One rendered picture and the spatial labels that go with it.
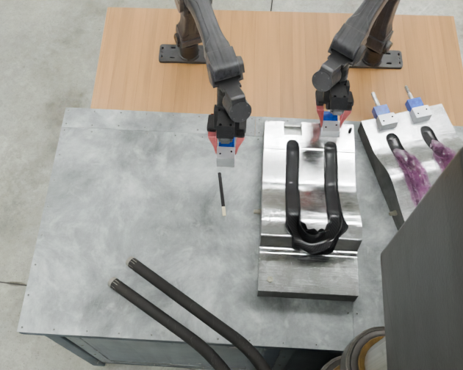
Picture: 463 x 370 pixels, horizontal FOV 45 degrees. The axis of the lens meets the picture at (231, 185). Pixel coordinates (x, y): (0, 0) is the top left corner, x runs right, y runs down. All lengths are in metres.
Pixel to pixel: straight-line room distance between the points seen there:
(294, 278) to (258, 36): 0.86
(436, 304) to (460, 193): 0.08
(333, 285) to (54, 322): 0.74
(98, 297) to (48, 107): 1.49
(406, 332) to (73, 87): 2.59
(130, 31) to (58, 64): 1.07
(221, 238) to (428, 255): 1.22
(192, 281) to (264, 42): 0.85
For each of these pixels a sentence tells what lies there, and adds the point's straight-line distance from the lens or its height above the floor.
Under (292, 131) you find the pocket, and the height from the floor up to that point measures 0.86.
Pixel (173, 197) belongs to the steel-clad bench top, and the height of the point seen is 0.80.
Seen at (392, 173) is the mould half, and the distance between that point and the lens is 1.62.
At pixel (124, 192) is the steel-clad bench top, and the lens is 1.66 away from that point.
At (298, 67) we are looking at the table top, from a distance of 1.88.
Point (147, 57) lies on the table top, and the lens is 1.91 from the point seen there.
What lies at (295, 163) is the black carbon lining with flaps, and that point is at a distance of 1.59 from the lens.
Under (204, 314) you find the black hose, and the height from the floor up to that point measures 0.89.
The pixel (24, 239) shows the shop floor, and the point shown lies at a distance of 2.59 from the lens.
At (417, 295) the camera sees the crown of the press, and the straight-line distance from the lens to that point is 0.41.
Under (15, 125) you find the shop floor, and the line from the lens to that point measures 2.87.
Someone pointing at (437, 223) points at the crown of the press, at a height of 1.95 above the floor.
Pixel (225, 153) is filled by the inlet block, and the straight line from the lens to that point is 1.51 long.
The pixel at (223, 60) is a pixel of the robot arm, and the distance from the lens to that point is 1.37.
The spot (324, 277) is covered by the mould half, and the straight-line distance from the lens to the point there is 1.50.
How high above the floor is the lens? 2.28
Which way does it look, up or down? 65 degrees down
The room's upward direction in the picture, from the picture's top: straight up
